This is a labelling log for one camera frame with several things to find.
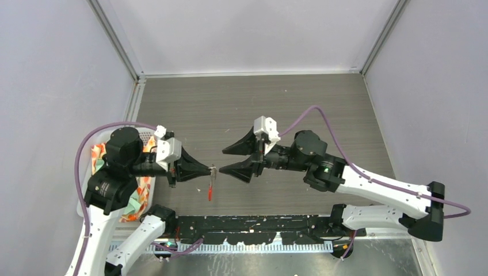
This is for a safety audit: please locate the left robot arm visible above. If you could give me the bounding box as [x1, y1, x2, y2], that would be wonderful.
[67, 121, 211, 275]

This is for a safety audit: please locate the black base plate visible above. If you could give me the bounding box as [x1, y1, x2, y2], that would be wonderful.
[160, 214, 353, 245]

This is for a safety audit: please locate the white plastic basket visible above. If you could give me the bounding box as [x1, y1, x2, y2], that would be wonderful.
[80, 127, 155, 211]

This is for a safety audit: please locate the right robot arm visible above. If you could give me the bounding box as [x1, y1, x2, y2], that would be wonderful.
[219, 130, 445, 242]

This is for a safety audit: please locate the colourful patterned cloth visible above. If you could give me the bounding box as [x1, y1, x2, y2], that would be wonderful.
[91, 142, 155, 223]

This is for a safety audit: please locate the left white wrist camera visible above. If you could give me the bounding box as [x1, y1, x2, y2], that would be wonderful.
[154, 125, 182, 171]

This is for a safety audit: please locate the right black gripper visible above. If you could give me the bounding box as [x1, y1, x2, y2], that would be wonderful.
[219, 124, 309, 182]

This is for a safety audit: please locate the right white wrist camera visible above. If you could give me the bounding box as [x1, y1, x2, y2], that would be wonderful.
[253, 116, 281, 155]

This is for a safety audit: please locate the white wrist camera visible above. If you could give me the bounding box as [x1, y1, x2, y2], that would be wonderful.
[154, 125, 182, 171]
[253, 116, 281, 155]

